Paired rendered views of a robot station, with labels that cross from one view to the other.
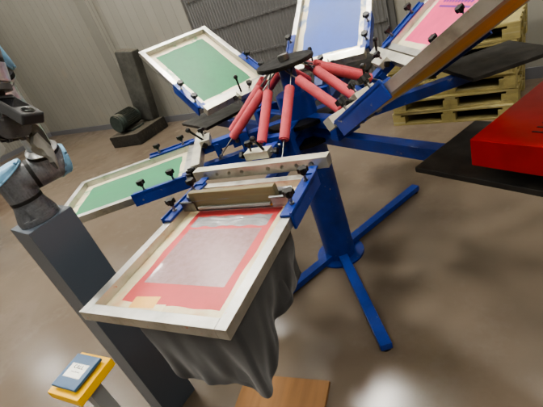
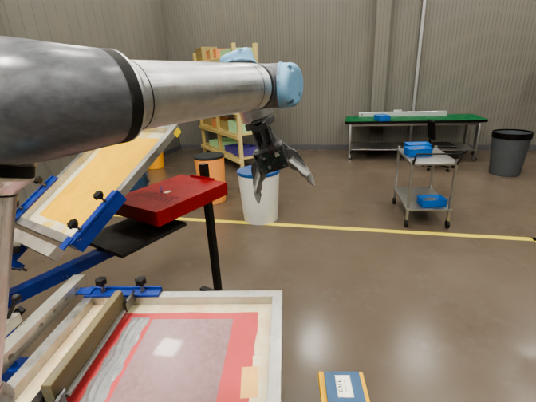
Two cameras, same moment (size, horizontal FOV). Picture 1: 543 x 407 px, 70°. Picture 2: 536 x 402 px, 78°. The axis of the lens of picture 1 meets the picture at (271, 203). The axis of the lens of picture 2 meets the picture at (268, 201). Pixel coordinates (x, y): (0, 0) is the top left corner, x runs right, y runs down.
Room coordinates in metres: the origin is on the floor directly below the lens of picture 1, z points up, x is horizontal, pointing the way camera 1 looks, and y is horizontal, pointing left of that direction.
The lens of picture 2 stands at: (1.31, 1.16, 1.78)
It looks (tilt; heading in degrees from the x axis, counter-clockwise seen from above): 21 degrees down; 241
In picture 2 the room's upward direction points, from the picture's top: 3 degrees counter-clockwise
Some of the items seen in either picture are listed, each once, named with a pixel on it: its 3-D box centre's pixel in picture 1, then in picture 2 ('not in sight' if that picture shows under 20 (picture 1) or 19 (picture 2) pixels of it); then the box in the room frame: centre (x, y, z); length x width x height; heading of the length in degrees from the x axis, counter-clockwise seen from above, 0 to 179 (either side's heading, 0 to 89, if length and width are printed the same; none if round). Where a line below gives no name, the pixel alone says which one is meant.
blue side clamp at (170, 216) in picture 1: (187, 204); not in sight; (1.58, 0.35, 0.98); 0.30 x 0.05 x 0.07; 147
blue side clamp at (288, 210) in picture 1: (300, 197); (124, 297); (1.27, -0.11, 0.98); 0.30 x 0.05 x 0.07; 147
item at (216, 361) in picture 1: (196, 347); not in sight; (0.98, 0.41, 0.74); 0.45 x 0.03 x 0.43; 57
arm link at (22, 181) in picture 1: (15, 180); not in sight; (1.46, 0.86, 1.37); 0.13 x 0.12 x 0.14; 118
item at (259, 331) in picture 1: (275, 299); not in sight; (1.06, 0.11, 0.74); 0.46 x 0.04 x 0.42; 147
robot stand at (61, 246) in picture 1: (117, 321); not in sight; (1.45, 0.86, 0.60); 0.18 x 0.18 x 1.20; 46
